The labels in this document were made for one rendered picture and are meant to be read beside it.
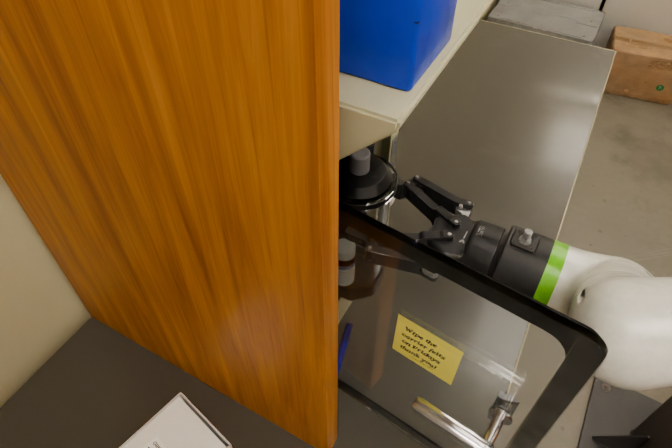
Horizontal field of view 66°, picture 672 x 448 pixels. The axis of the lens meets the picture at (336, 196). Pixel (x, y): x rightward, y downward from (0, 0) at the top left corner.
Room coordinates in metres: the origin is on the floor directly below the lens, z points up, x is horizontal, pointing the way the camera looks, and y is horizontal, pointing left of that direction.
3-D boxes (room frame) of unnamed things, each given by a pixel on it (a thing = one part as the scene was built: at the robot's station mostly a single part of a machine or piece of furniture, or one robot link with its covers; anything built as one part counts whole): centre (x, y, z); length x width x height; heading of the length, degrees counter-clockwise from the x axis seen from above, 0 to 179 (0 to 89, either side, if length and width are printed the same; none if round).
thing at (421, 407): (0.21, -0.13, 1.20); 0.10 x 0.05 x 0.03; 54
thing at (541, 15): (2.92, -1.26, 0.17); 0.60 x 0.42 x 0.33; 59
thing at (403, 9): (0.42, -0.04, 1.56); 0.10 x 0.10 x 0.09; 61
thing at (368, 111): (0.48, -0.07, 1.46); 0.32 x 0.11 x 0.10; 151
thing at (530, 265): (0.40, -0.24, 1.22); 0.09 x 0.06 x 0.12; 150
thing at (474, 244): (0.44, -0.17, 1.22); 0.09 x 0.08 x 0.07; 60
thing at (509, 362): (0.28, -0.09, 1.19); 0.30 x 0.01 x 0.40; 54
